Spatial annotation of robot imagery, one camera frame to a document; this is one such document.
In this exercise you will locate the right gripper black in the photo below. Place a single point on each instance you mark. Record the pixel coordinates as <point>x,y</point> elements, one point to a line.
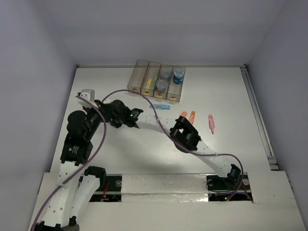
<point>118,124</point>

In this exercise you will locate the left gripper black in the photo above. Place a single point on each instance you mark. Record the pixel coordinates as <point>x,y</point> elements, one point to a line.
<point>98,106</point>

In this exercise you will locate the yellow highlighter marker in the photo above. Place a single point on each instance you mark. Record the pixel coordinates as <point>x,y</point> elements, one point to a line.
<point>148,85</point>

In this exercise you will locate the clear jar purple clips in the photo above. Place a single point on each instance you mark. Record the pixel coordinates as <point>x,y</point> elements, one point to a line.
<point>161,85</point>

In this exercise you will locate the green highlighter marker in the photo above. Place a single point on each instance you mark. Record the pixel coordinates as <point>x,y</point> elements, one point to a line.
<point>154,81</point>

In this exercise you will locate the clear jar colourful clips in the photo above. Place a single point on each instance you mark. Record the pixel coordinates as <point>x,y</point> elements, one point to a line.
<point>165,75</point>

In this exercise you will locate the blue round clip jar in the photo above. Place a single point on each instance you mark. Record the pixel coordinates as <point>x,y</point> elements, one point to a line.
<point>178,75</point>

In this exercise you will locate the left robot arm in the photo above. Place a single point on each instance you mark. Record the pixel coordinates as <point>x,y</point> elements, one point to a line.
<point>77,180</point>

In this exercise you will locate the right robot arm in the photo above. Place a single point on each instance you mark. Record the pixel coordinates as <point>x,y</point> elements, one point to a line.
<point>184,135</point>

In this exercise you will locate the smoked drawer box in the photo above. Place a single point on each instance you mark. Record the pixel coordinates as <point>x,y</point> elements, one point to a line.
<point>174,90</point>
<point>152,70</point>
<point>163,95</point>
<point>136,79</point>

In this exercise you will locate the blue correction tape pen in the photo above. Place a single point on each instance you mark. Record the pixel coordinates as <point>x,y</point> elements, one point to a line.
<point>160,107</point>

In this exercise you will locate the orange correction tape pen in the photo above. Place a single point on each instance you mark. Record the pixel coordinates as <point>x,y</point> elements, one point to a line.
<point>192,117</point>

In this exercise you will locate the pink highlighter marker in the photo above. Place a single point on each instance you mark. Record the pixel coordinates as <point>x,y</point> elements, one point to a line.
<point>211,123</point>

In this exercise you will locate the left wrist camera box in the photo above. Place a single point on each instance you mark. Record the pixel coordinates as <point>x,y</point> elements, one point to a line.
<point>88,94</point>

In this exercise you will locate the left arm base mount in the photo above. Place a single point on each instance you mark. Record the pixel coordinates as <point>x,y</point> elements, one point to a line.
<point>110,185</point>

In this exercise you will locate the silver foil front rail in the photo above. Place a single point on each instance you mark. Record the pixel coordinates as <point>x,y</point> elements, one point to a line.
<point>163,188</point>

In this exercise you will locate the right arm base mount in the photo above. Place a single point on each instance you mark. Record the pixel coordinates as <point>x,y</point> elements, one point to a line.
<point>235,187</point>

